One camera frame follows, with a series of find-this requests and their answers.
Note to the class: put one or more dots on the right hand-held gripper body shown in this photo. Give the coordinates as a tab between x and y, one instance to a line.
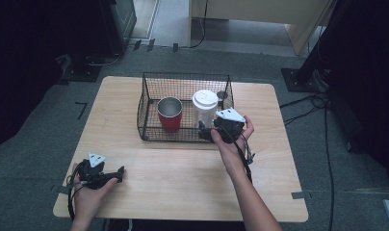
229	126

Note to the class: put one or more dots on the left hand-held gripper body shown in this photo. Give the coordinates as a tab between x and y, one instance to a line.
93	176

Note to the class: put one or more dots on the white cup with lid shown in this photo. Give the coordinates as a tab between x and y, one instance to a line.
204	106

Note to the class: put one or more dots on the red cup with steel inside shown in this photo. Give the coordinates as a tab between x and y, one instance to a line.
170	120

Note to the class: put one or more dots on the person's left hand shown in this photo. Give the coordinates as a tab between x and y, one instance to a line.
86	202

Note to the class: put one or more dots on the person's right hand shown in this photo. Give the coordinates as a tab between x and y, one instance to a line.
231	155

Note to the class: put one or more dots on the grey tape strip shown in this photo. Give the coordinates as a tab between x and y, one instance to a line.
298	195
63	189

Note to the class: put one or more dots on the round grey basket tag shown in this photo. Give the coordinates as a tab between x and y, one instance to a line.
222	95

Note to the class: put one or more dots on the black square stand base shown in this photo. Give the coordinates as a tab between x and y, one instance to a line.
295	82

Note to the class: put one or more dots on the short black floor tape strip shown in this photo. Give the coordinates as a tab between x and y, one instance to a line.
150	45
137	45
175	47

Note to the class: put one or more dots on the beige furniture panel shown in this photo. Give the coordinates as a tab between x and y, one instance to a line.
263	9

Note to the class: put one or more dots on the black cabinet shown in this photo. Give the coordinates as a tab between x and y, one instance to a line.
118	25

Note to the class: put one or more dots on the dark curtain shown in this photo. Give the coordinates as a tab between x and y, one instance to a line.
369	80
19	64

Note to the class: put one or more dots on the black stand base plate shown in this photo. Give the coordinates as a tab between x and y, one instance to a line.
82	73

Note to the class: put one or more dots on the black stand post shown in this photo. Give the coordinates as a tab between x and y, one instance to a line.
321	41

